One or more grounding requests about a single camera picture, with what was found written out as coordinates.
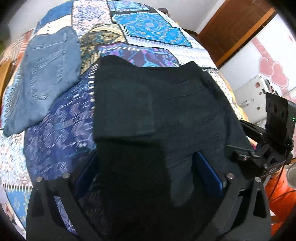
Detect blue patchwork bedspread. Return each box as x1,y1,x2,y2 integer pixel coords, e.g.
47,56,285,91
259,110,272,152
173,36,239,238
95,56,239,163
1,1,244,230

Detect orange sleeve right forearm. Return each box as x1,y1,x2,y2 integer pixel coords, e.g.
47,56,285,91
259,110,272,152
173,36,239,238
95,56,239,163
265,173,295,236

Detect white pink heart cabinet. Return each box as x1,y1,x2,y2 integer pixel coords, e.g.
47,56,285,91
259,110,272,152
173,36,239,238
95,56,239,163
220,15,295,123

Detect wooden lap desk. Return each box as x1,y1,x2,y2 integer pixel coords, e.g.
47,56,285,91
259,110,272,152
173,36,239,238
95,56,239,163
0,59,12,102

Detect wooden door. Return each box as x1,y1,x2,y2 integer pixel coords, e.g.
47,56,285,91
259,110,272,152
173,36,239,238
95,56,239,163
196,1,276,67

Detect black pants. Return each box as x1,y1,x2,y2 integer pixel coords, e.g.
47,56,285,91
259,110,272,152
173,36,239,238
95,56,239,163
93,55,251,240

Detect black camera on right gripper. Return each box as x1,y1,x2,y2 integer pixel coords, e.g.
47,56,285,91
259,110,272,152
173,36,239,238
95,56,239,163
265,93,295,145

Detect blue folded jeans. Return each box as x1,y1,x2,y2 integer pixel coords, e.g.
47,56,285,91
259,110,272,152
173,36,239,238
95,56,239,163
3,26,81,137

